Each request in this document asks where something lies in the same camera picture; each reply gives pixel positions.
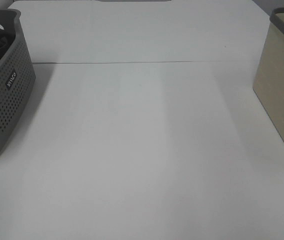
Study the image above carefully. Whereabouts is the grey perforated plastic basket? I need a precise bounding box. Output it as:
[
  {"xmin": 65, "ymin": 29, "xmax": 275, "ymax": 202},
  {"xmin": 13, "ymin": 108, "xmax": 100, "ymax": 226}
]
[{"xmin": 0, "ymin": 8, "xmax": 36, "ymax": 153}]

